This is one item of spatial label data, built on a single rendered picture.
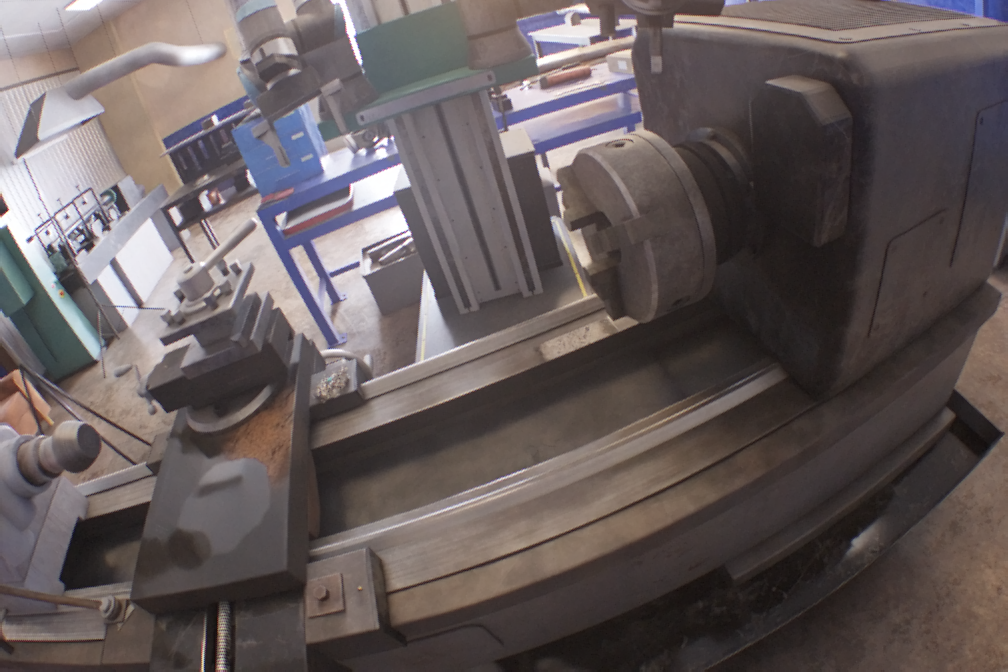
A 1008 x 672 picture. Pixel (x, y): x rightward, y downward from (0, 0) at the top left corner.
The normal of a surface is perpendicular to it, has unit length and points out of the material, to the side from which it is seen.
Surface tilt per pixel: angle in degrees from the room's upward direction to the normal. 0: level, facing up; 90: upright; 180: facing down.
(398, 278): 90
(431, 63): 90
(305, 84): 66
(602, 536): 0
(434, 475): 18
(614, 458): 48
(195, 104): 90
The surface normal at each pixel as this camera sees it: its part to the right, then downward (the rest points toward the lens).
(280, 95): 0.07, 0.16
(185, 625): -0.26, -0.79
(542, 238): 0.07, 0.55
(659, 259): 0.21, 0.34
